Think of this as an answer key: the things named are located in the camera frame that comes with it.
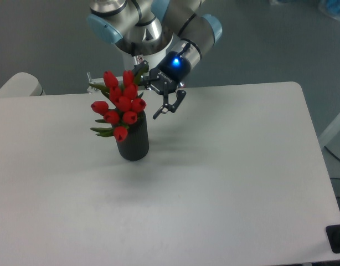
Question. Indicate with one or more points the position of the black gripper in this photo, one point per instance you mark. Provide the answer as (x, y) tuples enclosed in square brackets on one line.
[(166, 75)]

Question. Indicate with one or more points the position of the red tulip bouquet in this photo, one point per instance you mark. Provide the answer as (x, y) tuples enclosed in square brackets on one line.
[(128, 104)]

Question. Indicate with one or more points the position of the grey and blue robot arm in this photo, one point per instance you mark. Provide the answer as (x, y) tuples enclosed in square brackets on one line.
[(193, 35)]

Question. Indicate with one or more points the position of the black ribbed vase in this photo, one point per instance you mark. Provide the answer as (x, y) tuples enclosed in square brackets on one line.
[(136, 144)]

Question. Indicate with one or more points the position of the white rounded chair part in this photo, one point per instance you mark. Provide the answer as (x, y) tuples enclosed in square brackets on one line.
[(21, 85)]

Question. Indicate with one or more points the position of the white furniture piece right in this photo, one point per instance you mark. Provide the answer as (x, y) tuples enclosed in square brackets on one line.
[(330, 132)]

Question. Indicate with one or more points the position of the blue plastic bag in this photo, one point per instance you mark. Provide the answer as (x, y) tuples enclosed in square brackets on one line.
[(330, 8)]

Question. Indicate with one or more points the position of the black box at table edge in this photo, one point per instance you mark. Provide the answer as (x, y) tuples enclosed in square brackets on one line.
[(333, 234)]

